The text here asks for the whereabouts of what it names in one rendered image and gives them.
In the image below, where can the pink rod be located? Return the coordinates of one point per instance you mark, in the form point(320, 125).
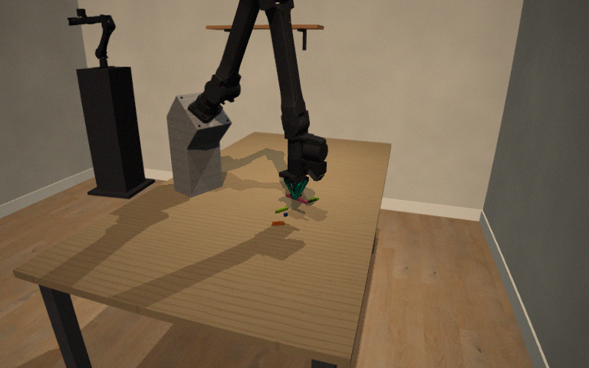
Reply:
point(298, 199)

